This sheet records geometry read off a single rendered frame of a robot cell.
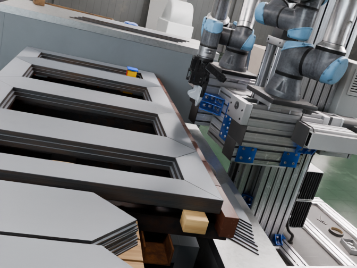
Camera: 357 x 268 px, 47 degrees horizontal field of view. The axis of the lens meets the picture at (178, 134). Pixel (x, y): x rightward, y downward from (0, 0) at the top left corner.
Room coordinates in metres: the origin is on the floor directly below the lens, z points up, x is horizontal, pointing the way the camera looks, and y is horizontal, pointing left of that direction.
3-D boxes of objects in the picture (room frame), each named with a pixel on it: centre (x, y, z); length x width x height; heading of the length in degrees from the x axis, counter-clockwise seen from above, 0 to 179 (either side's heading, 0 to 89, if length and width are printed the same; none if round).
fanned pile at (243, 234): (1.24, -0.21, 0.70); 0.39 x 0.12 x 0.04; 15
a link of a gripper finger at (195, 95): (1.74, -0.03, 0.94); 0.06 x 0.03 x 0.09; 105
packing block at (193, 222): (0.95, -0.10, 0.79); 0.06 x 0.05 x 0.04; 105
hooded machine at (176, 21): (8.41, 0.61, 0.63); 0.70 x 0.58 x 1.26; 21
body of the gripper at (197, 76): (1.75, -0.02, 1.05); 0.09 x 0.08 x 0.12; 105
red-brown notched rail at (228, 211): (1.75, 0.02, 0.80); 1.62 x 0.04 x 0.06; 15
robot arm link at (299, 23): (1.48, -0.30, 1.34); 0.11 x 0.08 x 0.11; 49
